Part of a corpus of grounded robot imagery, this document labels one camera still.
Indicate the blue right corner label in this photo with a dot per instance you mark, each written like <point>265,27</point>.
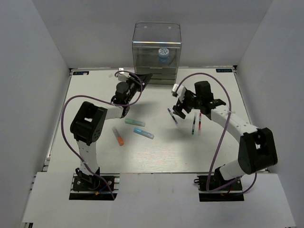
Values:
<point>224,70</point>

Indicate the clear acrylic drawer organizer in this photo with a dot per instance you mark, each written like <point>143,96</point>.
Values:
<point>148,37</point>

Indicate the green pen refill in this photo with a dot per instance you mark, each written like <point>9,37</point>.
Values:
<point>194,123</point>

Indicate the blue highlighter marker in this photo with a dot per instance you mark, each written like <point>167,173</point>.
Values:
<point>143,133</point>

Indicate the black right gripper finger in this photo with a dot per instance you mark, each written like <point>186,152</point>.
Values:
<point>179,113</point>
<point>178,108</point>

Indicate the blue white round jar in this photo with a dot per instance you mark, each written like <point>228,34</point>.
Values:
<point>163,55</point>

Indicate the red pen refill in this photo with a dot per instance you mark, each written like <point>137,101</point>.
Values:
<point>199,128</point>

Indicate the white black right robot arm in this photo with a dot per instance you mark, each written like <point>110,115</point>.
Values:
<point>257,148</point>

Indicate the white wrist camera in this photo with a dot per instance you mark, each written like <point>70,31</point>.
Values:
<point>121,75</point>
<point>178,91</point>

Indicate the orange highlighter marker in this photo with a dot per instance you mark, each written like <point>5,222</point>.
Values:
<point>118,136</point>

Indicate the green highlighter marker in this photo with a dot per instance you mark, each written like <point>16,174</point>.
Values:
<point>134,122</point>

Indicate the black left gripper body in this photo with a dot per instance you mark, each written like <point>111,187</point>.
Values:
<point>134,86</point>

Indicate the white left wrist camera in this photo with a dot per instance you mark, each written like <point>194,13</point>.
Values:
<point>121,75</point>

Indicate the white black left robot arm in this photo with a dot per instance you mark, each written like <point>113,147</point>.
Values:
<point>89,120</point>

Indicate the blue corner label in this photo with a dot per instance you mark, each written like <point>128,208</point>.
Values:
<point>224,70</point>
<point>80,73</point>

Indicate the purple pen refill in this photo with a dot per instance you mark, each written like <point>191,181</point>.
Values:
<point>171,114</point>

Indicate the blue left corner label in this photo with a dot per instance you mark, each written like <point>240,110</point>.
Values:
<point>80,73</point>

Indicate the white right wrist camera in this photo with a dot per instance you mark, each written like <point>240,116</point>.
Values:
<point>178,91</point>

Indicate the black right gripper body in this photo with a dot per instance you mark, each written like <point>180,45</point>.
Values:
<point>190,101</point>

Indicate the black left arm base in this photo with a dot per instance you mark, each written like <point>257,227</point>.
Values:
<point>90,187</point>

